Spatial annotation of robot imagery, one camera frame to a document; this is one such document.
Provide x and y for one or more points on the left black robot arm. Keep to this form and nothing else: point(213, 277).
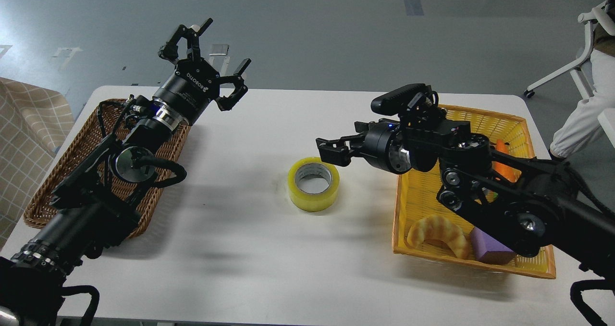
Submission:
point(32, 280)

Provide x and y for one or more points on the seated person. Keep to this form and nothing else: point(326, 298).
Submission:
point(582, 127)

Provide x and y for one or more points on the white table edge right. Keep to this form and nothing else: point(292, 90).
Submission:
point(607, 121)

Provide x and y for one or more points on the purple foam block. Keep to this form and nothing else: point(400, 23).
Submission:
point(488, 250)

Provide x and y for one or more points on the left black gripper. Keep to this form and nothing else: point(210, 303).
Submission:
point(195, 83)

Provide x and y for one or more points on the yellow plastic basket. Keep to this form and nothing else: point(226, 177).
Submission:
point(416, 198)

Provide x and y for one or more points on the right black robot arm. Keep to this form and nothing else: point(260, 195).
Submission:
point(526, 204)

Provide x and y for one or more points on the brown wicker basket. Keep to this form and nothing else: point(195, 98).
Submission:
point(118, 163)

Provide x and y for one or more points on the yellow tape roll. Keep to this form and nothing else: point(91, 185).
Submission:
point(308, 201)

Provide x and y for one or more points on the toy croissant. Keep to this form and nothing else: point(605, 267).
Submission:
point(436, 227)

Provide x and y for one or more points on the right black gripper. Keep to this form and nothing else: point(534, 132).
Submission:
point(381, 146)

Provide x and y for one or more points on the beige checkered cloth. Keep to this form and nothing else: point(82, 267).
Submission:
point(34, 123)

